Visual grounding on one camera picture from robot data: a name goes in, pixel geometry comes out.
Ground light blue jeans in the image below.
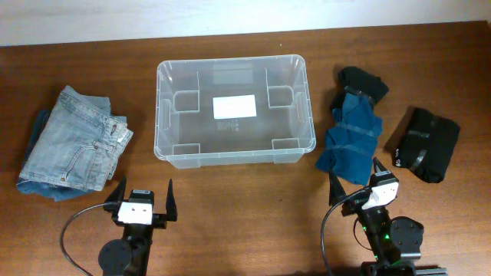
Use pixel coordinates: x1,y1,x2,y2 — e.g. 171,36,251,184
18,86,133,192

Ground black taped clothing bundle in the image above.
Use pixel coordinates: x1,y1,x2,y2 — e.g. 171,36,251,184
394,107,460,183

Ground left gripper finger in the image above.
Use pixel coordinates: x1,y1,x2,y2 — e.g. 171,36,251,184
104,177,127,203
166,179,178,222

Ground clear plastic storage bin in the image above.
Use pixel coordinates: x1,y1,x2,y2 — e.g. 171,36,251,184
153,54,316,169

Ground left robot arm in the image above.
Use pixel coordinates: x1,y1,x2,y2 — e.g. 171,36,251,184
98,179,178,275

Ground white label in bin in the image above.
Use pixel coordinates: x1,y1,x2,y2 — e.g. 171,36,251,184
213,94,257,120

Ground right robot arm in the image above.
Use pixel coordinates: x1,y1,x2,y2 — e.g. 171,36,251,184
321,158,448,276

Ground dark blue jeans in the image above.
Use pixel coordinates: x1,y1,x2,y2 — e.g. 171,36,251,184
16,110,93,202

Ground blue taped shirt bundle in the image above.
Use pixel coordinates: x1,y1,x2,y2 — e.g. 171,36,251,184
316,94,383,186

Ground black cloth under blue bundle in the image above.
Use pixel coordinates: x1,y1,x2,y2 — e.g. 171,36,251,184
330,66,389,110

